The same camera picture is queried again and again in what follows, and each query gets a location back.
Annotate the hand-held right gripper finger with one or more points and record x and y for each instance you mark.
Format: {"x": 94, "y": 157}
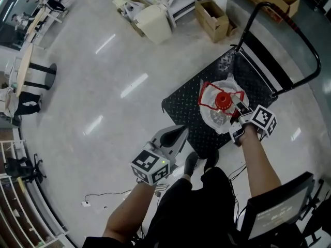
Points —
{"x": 241, "y": 107}

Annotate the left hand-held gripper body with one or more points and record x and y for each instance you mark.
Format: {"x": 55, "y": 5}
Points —
{"x": 152, "y": 165}

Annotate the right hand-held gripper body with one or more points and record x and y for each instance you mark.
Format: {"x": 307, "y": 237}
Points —
{"x": 263, "y": 119}

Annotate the clear water jug red cap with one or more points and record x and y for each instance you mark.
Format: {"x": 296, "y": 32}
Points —
{"x": 222, "y": 117}

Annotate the black platform cart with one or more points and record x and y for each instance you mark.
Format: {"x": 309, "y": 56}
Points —
{"x": 186, "y": 105}

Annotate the person's right forearm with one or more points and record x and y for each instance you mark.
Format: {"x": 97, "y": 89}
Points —
{"x": 258, "y": 161}

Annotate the person's left forearm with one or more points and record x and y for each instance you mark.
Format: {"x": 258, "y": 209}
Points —
{"x": 126, "y": 210}

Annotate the person's black left shoe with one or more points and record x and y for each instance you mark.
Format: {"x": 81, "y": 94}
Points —
{"x": 190, "y": 163}

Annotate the person's black shoe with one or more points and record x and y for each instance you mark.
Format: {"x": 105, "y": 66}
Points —
{"x": 211, "y": 160}
{"x": 190, "y": 163}

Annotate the person's black right shoe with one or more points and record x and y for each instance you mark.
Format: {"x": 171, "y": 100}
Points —
{"x": 211, "y": 160}

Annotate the person's black trousers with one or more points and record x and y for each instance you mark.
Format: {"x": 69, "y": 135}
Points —
{"x": 196, "y": 210}

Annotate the open brown cardboard box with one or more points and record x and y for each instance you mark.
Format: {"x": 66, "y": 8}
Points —
{"x": 216, "y": 24}

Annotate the black monitor screen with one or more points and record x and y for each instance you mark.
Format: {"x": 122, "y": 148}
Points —
{"x": 279, "y": 210}

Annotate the white shelf rack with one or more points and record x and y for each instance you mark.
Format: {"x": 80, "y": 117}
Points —
{"x": 178, "y": 6}

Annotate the white plastic bin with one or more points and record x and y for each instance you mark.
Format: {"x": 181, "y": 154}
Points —
{"x": 155, "y": 24}

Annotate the black office chair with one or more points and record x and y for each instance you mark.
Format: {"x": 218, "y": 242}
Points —
{"x": 23, "y": 168}

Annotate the white metal railing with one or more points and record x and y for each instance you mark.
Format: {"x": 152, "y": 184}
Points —
{"x": 23, "y": 216}

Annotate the round wooden table black base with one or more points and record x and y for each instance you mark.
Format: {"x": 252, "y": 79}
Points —
{"x": 24, "y": 66}

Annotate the long wooden table white legs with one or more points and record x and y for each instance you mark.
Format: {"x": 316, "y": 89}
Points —
{"x": 35, "y": 24}

